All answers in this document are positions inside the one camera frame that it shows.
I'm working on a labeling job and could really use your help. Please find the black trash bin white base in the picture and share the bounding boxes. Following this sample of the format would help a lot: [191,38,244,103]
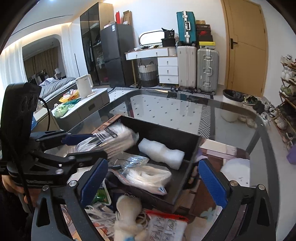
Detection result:
[221,89,244,123]

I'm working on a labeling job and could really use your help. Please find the stack of shoe boxes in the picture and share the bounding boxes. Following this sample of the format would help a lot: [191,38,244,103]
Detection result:
[196,20,216,49]

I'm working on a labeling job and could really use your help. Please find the wooden door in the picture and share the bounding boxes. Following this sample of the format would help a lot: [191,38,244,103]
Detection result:
[221,1,268,97]

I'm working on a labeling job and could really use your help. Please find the purple bag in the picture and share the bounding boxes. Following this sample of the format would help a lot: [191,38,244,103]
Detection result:
[287,145,296,165]

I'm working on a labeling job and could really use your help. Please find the oval mirror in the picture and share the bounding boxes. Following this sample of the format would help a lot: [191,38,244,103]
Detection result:
[138,30,165,46]

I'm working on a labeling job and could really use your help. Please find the white suitcase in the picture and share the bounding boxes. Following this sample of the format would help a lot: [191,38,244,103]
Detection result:
[177,46,197,89]

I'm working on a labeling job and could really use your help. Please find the striped socks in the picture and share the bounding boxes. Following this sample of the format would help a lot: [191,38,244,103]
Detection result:
[73,122,139,159]

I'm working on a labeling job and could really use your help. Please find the white plush toy blue pompom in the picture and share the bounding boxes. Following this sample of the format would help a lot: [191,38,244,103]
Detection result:
[114,195,148,240]

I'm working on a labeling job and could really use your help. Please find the white electric kettle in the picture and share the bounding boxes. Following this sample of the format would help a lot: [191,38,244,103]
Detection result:
[75,74,93,98]

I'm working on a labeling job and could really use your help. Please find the grey low cabinet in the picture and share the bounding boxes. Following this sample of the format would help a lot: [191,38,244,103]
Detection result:
[56,88,110,131]

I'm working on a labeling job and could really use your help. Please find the white rope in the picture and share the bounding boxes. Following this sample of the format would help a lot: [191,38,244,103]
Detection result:
[108,163,173,196]

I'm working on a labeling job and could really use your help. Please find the bed with grey blanket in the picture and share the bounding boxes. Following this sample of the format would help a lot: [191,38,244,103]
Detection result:
[39,77,77,110]

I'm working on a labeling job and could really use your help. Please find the white dresser desk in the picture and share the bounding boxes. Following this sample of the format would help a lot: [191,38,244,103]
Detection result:
[125,47,179,85]

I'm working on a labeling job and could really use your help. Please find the teal suitcase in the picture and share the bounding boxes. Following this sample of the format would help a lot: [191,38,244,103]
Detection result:
[177,11,197,47]

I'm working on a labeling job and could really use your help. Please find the silver aluminium suitcase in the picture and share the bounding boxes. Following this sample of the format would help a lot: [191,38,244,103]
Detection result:
[197,49,219,95]

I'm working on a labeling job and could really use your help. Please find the dark glass wardrobe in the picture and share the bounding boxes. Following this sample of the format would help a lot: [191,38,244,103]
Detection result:
[80,2,114,85]

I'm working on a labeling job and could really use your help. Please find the black storage box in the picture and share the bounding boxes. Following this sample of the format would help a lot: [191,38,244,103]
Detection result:
[107,115,201,213]

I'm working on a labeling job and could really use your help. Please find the white foam piece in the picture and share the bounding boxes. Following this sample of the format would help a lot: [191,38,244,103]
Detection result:
[138,138,185,170]

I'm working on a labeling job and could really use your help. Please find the wooden shoe rack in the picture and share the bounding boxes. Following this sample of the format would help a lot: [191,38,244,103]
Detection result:
[273,54,295,150]

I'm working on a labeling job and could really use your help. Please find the white red packet with pictograms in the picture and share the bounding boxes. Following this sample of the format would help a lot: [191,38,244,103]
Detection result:
[145,210,189,241]

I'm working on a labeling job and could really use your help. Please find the black refrigerator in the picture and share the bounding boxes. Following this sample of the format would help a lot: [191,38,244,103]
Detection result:
[100,23,135,88]

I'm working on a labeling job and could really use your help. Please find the white coiled cable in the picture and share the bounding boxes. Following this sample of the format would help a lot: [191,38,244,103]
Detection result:
[84,202,149,232]

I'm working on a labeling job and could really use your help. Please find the woven laundry basket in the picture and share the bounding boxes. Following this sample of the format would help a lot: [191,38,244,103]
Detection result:
[138,61,158,87]

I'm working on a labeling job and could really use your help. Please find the green snack packet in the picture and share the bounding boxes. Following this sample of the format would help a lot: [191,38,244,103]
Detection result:
[92,179,111,206]

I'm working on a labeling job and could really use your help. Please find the person's left hand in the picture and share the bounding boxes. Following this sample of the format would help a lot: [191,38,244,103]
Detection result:
[1,175,41,207]

